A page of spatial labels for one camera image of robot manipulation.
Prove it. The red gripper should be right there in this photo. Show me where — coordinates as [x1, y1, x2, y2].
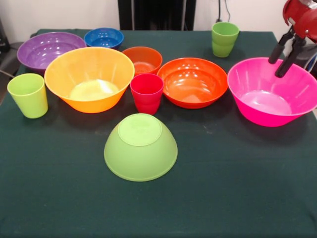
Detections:
[268, 0, 317, 78]

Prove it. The green bowl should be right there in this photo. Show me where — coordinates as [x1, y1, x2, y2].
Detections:
[104, 113, 179, 182]

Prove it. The pink bowl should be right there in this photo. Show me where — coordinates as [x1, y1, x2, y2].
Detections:
[227, 57, 317, 127]

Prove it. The green cup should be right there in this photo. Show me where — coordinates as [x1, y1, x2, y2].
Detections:
[211, 21, 240, 59]

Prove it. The wide orange-red bowl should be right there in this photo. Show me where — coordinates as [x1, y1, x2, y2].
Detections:
[157, 58, 228, 110]

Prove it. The dark green tablecloth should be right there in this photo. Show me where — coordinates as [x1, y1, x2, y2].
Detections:
[0, 29, 317, 238]

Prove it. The small orange-red bowl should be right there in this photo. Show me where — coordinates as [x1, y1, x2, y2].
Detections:
[121, 46, 163, 76]

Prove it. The magenta red cup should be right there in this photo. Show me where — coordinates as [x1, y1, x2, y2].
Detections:
[129, 73, 164, 116]

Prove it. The blue bowl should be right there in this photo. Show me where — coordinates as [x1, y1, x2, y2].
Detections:
[83, 27, 124, 50]

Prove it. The large yellow-orange bowl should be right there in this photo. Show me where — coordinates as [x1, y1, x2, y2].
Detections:
[44, 46, 135, 114]

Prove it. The purple bowl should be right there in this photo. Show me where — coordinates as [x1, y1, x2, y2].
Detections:
[16, 31, 87, 74]

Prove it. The lime yellow cup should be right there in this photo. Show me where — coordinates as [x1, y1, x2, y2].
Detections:
[7, 73, 49, 119]

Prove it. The black wall cable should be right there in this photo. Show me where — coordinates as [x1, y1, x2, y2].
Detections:
[216, 0, 231, 23]

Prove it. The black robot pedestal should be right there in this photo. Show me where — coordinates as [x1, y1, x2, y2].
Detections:
[117, 0, 196, 31]

